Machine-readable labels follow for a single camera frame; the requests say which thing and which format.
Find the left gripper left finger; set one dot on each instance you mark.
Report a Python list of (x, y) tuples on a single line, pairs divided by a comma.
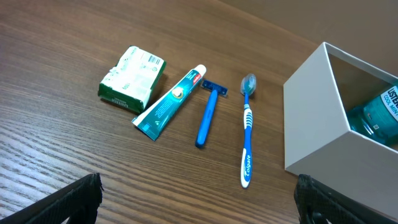
[(75, 203)]

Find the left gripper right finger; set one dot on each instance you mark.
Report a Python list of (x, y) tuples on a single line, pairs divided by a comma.
[(319, 204)]

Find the blue mouthwash bottle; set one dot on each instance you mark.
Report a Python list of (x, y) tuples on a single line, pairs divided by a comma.
[(377, 119)]

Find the teal white toothpaste tube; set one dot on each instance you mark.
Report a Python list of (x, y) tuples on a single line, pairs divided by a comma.
[(154, 119)]

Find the green white soap bar pack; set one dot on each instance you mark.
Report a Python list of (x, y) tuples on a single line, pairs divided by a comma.
[(130, 83)]

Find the blue disposable razor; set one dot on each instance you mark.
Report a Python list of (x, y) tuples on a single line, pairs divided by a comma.
[(216, 90)]

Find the white open cardboard box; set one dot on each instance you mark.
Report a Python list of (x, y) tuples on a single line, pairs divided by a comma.
[(318, 139)]

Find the blue white toothbrush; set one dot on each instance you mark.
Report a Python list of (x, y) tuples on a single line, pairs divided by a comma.
[(248, 85)]

